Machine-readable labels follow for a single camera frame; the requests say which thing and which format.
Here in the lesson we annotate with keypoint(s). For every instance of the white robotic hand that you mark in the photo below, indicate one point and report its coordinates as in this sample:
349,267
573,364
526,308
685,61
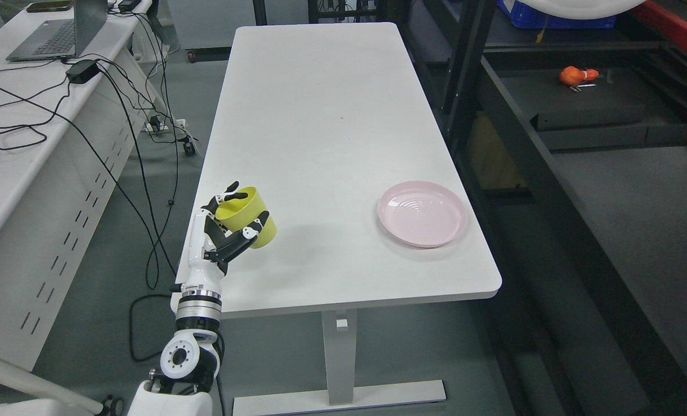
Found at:
201,257

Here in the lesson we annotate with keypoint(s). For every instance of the yellow plastic cup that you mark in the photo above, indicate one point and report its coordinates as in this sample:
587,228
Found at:
238,213

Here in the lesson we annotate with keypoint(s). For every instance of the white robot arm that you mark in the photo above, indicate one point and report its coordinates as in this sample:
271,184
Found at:
190,362

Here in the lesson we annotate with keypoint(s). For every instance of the black metal shelf rack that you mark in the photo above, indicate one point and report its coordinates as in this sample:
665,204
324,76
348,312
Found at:
582,193

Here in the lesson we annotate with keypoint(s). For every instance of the white power strip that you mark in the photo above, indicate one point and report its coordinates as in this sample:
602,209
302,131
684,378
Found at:
157,125

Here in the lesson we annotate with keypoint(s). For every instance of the white table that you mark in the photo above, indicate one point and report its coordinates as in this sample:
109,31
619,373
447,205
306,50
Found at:
335,316

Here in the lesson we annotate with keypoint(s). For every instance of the white side desk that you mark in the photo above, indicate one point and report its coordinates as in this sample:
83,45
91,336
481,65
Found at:
62,147

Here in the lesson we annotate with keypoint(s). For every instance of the black power adapter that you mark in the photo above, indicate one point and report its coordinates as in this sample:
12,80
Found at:
82,71

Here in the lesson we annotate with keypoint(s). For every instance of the pink plastic plate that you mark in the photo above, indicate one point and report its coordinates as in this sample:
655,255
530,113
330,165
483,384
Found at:
422,214

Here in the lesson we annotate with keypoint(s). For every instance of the grey laptop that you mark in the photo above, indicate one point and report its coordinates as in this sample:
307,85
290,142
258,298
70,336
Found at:
63,38

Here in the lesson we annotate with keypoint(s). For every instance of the black smartphone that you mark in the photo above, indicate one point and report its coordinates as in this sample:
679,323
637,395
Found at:
49,6

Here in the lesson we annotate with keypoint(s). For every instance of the blue plastic crate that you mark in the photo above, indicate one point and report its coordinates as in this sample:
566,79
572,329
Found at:
525,17

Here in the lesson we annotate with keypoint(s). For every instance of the orange toy object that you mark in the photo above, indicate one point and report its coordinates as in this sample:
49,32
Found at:
572,76

